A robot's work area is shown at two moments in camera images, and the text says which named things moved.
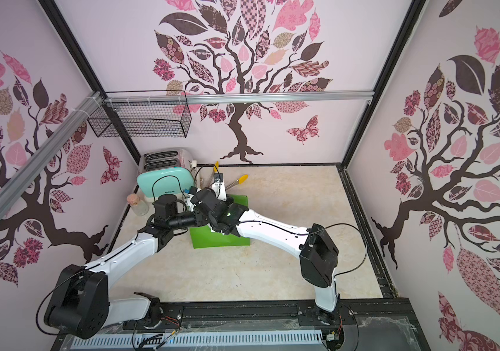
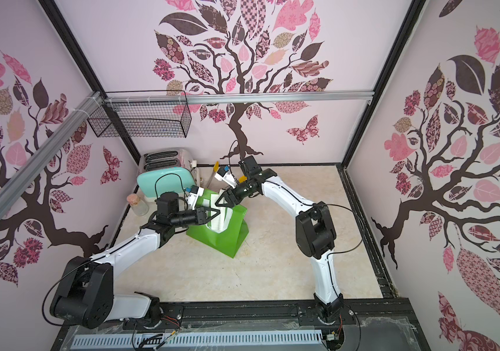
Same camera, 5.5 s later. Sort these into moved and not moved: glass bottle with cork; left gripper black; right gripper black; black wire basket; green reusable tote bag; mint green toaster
Moved: green reusable tote bag; right gripper black
Not moved: glass bottle with cork; mint green toaster; black wire basket; left gripper black
